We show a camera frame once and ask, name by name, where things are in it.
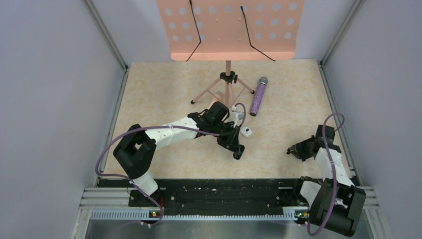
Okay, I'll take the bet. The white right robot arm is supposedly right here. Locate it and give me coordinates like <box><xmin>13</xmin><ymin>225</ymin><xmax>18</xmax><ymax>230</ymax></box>
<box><xmin>286</xmin><ymin>124</ymin><xmax>366</xmax><ymax>237</ymax></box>

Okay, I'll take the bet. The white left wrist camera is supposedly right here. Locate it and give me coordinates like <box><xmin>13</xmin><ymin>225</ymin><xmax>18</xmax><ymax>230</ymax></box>
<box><xmin>227</xmin><ymin>106</ymin><xmax>245</xmax><ymax>127</ymax></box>

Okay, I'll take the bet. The white earbud charging case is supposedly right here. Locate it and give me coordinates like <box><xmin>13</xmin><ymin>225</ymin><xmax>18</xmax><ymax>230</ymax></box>
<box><xmin>240</xmin><ymin>126</ymin><xmax>253</xmax><ymax>137</ymax></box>

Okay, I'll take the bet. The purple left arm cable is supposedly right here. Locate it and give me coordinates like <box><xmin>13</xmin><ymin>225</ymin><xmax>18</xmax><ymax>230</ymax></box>
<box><xmin>95</xmin><ymin>102</ymin><xmax>247</xmax><ymax>228</ymax></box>

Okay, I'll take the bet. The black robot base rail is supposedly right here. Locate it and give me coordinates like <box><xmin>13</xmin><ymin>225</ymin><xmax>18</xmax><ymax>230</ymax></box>
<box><xmin>127</xmin><ymin>178</ymin><xmax>330</xmax><ymax>228</ymax></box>

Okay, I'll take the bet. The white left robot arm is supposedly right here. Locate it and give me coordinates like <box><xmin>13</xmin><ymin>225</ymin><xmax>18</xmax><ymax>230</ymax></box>
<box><xmin>112</xmin><ymin>101</ymin><xmax>245</xmax><ymax>206</ymax></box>

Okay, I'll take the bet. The purple glitter microphone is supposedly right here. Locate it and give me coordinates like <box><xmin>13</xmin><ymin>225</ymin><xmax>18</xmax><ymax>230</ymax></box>
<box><xmin>249</xmin><ymin>77</ymin><xmax>268</xmax><ymax>117</ymax></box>

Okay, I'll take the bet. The pink music stand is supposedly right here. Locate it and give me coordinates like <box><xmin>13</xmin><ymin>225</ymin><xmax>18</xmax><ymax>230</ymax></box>
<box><xmin>156</xmin><ymin>0</ymin><xmax>305</xmax><ymax>110</ymax></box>

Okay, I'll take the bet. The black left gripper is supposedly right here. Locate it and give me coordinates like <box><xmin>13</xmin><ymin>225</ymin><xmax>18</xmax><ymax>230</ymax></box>
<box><xmin>211</xmin><ymin>120</ymin><xmax>240</xmax><ymax>154</ymax></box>

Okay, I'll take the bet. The black earbud charging case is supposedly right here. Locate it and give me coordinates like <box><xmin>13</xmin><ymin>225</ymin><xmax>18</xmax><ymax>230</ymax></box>
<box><xmin>233</xmin><ymin>144</ymin><xmax>245</xmax><ymax>160</ymax></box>

